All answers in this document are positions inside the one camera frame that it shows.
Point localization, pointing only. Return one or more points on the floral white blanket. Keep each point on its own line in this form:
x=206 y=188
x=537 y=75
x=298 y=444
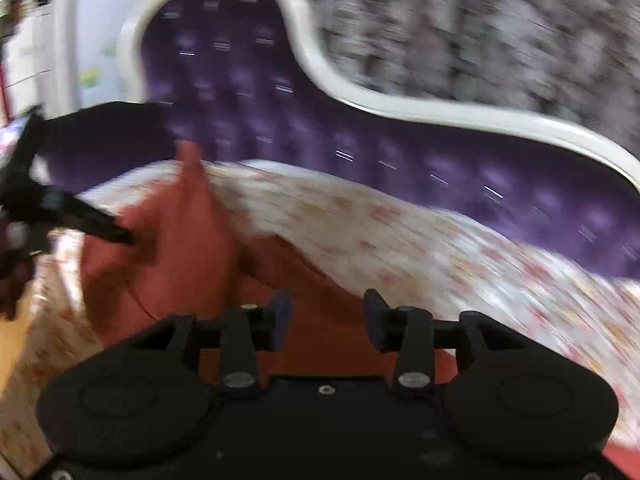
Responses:
x=410 y=255

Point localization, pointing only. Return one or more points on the white cabinet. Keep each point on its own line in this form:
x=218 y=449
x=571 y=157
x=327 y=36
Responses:
x=35 y=40

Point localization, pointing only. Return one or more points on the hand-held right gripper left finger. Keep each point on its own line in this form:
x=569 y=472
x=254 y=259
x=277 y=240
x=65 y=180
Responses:
x=281 y=312

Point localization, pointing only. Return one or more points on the purple tufted headboard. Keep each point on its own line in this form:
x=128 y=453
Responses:
x=310 y=125

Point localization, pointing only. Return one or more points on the dark cloth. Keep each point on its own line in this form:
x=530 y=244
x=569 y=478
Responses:
x=110 y=130

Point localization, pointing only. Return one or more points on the rust red pillow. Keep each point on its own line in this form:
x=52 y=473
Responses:
x=190 y=255

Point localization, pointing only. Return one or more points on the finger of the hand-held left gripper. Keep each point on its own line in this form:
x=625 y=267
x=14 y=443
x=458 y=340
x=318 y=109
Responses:
x=95 y=222

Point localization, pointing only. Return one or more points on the grey patterned curtain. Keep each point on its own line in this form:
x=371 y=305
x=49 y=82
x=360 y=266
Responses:
x=480 y=30

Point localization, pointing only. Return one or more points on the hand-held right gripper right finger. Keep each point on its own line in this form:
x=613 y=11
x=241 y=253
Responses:
x=376 y=316

